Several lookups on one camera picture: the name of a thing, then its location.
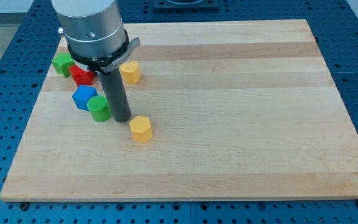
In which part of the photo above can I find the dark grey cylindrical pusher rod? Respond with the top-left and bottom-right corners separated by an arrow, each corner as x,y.
97,68 -> 131,123

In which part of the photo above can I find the yellow hexagon block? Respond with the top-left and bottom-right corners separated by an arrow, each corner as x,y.
129,116 -> 153,143

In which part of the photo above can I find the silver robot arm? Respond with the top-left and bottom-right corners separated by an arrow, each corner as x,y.
52,0 -> 140,123

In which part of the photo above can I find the blue cube block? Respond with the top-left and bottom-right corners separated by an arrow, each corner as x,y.
72,85 -> 98,111

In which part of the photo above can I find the yellow heart block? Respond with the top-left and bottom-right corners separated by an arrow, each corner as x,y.
119,61 -> 140,84

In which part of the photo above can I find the green cylinder block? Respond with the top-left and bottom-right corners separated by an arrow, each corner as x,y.
87,95 -> 111,122

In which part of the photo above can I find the red block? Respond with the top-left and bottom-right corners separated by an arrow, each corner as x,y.
68,65 -> 95,86

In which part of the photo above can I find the green star block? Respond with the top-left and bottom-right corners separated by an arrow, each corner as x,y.
52,53 -> 74,78

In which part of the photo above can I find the black mounting plate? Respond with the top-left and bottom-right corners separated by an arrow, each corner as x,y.
152,0 -> 220,10

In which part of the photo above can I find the wooden board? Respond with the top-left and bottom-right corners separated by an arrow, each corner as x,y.
0,19 -> 358,202

